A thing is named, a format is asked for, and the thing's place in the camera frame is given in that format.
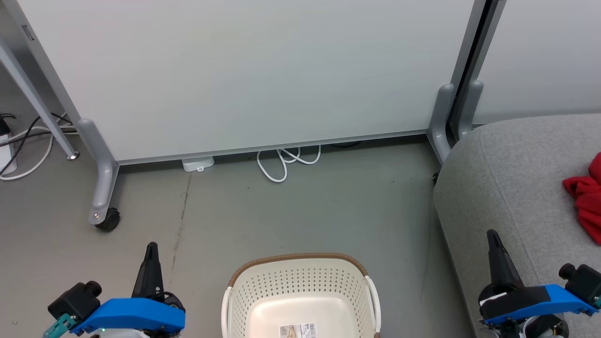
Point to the white power strip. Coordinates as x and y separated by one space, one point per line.
7 155

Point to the cream perforated laundry basket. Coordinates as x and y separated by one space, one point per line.
300 286

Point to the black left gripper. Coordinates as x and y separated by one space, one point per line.
173 300

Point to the black caster wheel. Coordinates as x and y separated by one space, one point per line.
109 219

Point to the slanted grey metal leg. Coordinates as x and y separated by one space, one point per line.
37 101

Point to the grey fabric sofa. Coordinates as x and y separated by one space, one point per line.
516 188

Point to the small white adapter box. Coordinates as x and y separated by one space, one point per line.
197 164

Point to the wide white partition panel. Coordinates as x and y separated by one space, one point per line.
258 70

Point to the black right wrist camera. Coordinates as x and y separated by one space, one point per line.
584 281

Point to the red white garment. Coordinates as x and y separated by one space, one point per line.
589 202

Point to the black power plug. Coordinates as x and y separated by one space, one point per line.
3 126

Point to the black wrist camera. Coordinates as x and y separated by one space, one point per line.
584 281
75 298

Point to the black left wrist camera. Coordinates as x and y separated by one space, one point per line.
75 298

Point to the grey partition foot with caster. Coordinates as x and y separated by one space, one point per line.
104 188

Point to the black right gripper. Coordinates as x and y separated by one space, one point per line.
521 295

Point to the narrow white partition panel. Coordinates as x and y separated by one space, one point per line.
549 56

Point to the printed paper basket label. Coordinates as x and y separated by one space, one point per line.
297 331

